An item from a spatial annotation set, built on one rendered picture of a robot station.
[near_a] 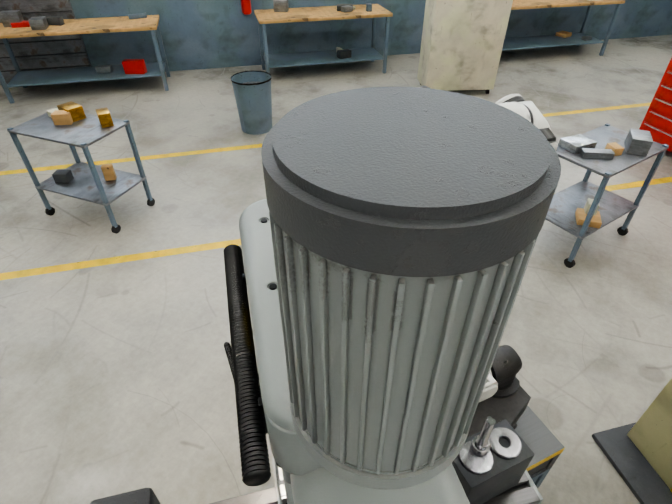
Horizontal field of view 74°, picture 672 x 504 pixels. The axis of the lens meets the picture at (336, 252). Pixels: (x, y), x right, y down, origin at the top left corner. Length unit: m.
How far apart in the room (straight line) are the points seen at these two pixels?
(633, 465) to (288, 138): 2.80
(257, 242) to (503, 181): 0.53
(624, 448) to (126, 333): 3.06
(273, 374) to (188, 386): 2.42
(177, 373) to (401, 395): 2.73
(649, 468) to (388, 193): 2.83
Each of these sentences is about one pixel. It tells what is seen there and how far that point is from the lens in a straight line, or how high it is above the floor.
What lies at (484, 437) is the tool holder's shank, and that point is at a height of 1.25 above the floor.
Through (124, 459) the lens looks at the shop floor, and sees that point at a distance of 2.83.
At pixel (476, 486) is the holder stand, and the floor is 1.11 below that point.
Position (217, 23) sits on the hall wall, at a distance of 8.18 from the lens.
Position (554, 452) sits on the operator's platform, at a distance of 2.38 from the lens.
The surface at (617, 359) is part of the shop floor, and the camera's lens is 3.45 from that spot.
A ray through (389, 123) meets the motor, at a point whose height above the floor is 2.21.
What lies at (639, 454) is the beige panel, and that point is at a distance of 3.03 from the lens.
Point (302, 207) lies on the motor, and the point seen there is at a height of 2.20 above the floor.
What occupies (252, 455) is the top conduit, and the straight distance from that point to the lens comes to 0.61.
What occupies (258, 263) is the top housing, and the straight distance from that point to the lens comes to 0.70.
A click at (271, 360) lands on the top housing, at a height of 1.89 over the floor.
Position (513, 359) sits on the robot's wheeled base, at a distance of 2.15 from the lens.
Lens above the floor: 2.34
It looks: 39 degrees down
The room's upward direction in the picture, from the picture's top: straight up
